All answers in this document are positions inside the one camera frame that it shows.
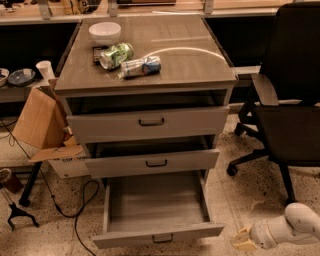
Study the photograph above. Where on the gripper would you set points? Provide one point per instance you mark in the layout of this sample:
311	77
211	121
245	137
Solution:
259	234

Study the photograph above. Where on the grey bottom drawer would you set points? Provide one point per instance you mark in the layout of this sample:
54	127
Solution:
155	209

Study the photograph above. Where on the grey drawer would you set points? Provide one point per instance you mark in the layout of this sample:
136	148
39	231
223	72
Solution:
133	117
155	209
152	156

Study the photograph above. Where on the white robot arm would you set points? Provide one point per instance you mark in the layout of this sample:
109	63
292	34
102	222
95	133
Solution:
299	225

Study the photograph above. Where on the grey middle drawer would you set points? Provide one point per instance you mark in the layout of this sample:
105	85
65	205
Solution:
152	156

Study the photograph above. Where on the grey drawer cabinet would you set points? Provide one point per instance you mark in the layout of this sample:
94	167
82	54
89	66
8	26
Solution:
191	61

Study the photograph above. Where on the grey top drawer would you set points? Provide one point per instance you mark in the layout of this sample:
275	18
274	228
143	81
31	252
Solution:
133	117

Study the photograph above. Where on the black office chair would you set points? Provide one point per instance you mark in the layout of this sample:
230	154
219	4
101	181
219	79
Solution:
282	107

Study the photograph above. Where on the white printed box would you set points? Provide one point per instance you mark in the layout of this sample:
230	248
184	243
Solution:
69	167

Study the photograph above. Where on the blue white crushed can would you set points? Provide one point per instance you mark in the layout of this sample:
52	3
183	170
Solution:
141	67

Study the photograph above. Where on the black stand leg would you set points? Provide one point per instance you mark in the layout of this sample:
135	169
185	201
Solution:
32	176

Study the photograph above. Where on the green crushed can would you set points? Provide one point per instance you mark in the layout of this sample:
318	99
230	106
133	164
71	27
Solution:
115	55

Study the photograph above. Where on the black tripod foot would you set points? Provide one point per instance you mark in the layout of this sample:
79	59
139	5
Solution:
15	211

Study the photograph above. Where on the brown cardboard box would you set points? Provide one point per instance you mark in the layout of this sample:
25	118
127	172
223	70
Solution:
42	124

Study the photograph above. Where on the brown cylindrical container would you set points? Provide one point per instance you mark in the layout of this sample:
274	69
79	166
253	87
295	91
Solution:
9	180

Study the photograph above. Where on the white bowl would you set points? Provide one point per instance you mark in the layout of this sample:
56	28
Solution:
105	33

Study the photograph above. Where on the white paper cup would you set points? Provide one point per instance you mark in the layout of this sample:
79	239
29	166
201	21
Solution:
45	69

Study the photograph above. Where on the dark blue plate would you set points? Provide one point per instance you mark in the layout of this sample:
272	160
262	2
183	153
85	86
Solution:
21	77

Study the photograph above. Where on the grey bowl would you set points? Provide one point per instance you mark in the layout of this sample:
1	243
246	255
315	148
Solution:
4	73

